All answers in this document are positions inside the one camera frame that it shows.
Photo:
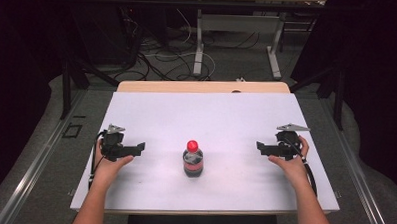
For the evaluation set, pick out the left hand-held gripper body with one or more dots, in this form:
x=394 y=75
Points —
x=113 y=145

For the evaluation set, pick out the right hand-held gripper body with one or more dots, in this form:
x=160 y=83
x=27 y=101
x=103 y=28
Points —
x=288 y=143

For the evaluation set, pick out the red bottle cap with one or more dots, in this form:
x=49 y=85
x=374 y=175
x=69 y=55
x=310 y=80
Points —
x=192 y=146

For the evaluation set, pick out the cola bottle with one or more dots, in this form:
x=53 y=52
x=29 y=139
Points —
x=193 y=163

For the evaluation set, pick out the person's left hand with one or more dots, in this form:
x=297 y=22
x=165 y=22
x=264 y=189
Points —
x=106 y=170

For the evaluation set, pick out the person's right hand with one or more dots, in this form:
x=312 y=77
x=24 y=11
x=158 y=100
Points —
x=294 y=170

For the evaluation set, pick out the white board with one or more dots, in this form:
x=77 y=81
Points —
x=219 y=116

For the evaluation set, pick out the black metal stand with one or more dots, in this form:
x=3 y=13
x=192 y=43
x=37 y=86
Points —
x=66 y=87
x=338 y=97

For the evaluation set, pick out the wooden table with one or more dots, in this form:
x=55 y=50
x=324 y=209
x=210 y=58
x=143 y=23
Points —
x=187 y=86

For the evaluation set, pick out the white-legged desk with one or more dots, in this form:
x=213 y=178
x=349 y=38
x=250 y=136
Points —
x=199 y=42

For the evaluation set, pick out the black horizontal bar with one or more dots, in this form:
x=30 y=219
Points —
x=123 y=0

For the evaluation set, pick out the black floor outlet frame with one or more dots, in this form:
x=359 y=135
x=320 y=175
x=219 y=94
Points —
x=65 y=131

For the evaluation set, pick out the metal floor rail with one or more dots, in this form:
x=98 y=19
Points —
x=360 y=184
x=34 y=173

